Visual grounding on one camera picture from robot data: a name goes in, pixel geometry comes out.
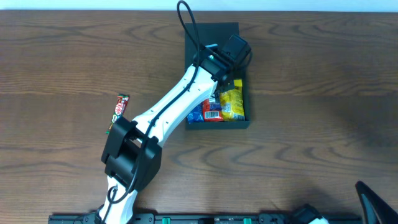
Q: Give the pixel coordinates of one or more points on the red snack packet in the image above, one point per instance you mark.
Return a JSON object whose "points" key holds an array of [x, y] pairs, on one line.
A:
{"points": [[210, 116]]}

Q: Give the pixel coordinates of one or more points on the blue biscuit bar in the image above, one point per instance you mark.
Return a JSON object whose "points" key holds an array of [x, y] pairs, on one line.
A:
{"points": [[196, 115]]}

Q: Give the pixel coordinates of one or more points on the black gift box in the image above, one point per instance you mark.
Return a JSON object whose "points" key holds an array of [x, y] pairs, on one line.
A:
{"points": [[218, 33]]}

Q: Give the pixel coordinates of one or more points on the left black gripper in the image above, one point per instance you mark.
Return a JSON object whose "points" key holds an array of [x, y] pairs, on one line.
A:
{"points": [[229, 83]]}

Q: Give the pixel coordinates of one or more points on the dark blue chocolate bar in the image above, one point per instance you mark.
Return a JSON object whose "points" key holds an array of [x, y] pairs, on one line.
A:
{"points": [[214, 103]]}

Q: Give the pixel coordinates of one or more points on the yellow snack packet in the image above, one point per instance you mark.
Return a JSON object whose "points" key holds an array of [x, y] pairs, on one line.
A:
{"points": [[232, 103]]}

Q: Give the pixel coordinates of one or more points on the red green KitKat Milo bar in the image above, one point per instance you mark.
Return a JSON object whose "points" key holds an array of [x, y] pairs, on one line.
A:
{"points": [[121, 104]]}

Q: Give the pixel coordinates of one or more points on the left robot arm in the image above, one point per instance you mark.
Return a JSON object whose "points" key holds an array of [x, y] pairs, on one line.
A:
{"points": [[133, 150]]}

